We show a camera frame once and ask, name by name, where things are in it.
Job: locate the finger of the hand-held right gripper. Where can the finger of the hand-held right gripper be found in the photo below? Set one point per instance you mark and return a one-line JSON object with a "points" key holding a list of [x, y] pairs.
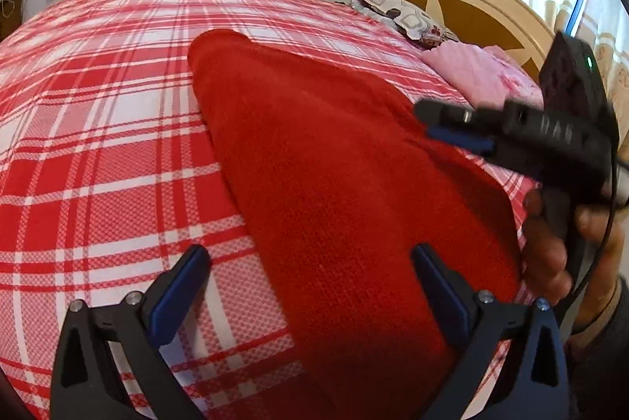
{"points": [[452, 111], [462, 140]]}

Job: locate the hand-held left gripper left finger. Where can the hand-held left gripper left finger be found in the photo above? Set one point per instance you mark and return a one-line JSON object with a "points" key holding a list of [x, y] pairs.
{"points": [[177, 297]]}

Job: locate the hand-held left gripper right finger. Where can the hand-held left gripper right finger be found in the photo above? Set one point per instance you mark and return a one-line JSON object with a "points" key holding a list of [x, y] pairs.
{"points": [[440, 292]]}

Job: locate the red knit sweater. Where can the red knit sweater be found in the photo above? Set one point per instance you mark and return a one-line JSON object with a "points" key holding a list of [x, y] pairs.
{"points": [[344, 203]]}

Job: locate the person's right forearm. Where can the person's right forearm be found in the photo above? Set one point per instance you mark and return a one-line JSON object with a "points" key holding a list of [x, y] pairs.
{"points": [[604, 351]]}

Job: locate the person's right hand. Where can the person's right hand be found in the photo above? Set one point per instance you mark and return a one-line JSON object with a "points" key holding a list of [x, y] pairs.
{"points": [[545, 258]]}

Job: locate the pink folded blanket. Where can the pink folded blanket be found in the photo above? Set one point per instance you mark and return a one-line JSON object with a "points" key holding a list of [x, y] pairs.
{"points": [[467, 71]]}

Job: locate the cream wooden headboard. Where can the cream wooden headboard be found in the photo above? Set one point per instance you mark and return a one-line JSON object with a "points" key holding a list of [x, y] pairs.
{"points": [[471, 7]]}

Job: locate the brown white patterned pillow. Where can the brown white patterned pillow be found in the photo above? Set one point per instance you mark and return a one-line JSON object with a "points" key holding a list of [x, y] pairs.
{"points": [[393, 9]]}

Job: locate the red plaid bed sheet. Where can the red plaid bed sheet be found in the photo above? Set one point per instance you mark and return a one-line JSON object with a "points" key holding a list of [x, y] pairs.
{"points": [[98, 130]]}

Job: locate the brown wooden desk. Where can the brown wooden desk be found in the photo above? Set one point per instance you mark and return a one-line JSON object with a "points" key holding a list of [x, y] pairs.
{"points": [[10, 14]]}

